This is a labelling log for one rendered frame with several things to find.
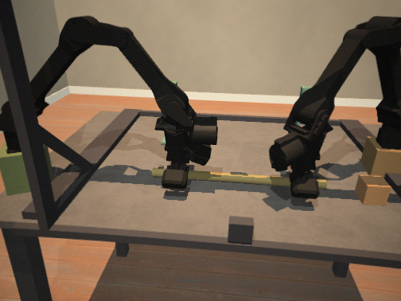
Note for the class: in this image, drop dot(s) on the black metal frame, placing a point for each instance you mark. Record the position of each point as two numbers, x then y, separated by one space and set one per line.
31 135

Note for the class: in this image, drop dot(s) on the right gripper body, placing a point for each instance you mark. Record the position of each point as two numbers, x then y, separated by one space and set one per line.
302 185

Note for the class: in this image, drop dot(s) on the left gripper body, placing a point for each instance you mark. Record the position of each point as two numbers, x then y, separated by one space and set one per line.
176 177

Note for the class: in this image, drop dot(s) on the brown cardboard box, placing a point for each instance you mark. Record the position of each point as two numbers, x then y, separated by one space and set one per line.
372 190

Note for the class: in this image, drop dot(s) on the long yellow rod with olive band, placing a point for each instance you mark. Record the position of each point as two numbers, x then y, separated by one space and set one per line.
242 178

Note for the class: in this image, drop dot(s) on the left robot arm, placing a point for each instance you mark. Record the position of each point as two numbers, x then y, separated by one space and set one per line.
75 38

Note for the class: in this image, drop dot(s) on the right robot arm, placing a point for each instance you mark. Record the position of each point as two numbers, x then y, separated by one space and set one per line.
314 107

